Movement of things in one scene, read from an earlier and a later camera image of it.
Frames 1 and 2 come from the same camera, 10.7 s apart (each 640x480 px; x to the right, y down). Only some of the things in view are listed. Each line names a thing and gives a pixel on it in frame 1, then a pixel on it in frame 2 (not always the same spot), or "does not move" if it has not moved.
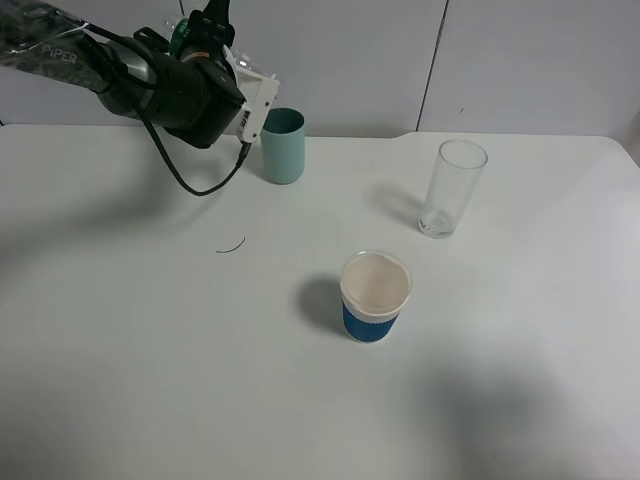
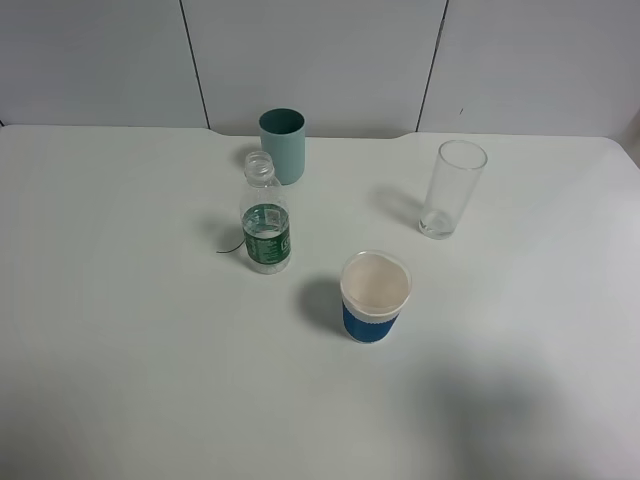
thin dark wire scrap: x=232 y=249 does not move
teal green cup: x=282 y=136 does not move
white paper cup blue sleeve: x=375 y=285 does not move
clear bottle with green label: x=177 y=26 to x=265 y=217
